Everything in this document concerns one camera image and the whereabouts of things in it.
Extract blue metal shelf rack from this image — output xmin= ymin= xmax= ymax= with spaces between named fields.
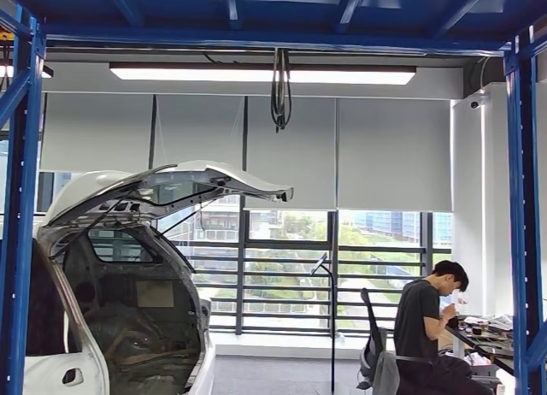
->
xmin=0 ymin=0 xmax=547 ymax=395

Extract grey roller blind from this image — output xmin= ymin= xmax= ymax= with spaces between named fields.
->
xmin=247 ymin=97 xmax=337 ymax=211
xmin=155 ymin=95 xmax=244 ymax=170
xmin=40 ymin=93 xmax=153 ymax=174
xmin=338 ymin=97 xmax=453 ymax=214

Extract white car tailgate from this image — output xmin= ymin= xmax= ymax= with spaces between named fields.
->
xmin=40 ymin=160 xmax=294 ymax=229

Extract long ceiling light bar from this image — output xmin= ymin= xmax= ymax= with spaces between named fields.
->
xmin=109 ymin=62 xmax=417 ymax=86
xmin=0 ymin=64 xmax=54 ymax=80

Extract black floor stand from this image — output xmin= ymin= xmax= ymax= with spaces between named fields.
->
xmin=310 ymin=252 xmax=343 ymax=395

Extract black office chair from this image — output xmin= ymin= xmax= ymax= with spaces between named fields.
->
xmin=357 ymin=287 xmax=432 ymax=395

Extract person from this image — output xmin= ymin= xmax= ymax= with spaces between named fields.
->
xmin=393 ymin=260 xmax=492 ymax=395

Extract grey jacket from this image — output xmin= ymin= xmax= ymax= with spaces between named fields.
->
xmin=372 ymin=350 xmax=401 ymax=395

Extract black desk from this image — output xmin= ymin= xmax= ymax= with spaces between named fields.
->
xmin=444 ymin=315 xmax=516 ymax=395

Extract white car body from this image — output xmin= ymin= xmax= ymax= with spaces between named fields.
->
xmin=23 ymin=171 xmax=217 ymax=395

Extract hanging black cable loop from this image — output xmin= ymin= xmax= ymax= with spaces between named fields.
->
xmin=270 ymin=48 xmax=293 ymax=134

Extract dark window frame with railing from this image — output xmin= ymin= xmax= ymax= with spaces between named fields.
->
xmin=158 ymin=209 xmax=453 ymax=336

